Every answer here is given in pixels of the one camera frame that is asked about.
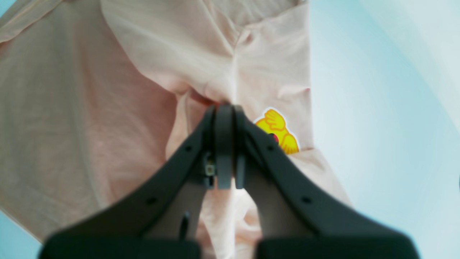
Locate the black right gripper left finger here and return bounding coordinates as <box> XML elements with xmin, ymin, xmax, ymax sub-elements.
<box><xmin>39</xmin><ymin>105</ymin><xmax>234</xmax><ymax>259</ymax></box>

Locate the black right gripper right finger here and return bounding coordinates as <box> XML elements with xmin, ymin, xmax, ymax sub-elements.
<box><xmin>233</xmin><ymin>105</ymin><xmax>419</xmax><ymax>259</ymax></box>

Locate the peach T-shirt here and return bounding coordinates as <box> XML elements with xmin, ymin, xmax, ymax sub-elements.
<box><xmin>0</xmin><ymin>0</ymin><xmax>352</xmax><ymax>242</ymax></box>

